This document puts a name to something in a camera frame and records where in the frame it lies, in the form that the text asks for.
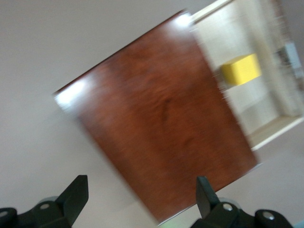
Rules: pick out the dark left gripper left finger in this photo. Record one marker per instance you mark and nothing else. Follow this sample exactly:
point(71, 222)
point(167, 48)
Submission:
point(73, 199)

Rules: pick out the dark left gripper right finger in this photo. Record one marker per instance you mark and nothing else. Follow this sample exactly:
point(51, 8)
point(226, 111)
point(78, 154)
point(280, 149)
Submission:
point(206, 199)

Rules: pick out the yellow block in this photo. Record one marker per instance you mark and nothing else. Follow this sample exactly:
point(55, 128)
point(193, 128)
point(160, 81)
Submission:
point(241, 70)

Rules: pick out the dark red wooden cabinet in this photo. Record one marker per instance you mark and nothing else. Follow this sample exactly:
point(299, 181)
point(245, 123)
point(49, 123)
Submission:
point(154, 114)

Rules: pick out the brown table cloth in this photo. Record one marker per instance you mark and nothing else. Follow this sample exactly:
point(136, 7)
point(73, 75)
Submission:
point(47, 59)

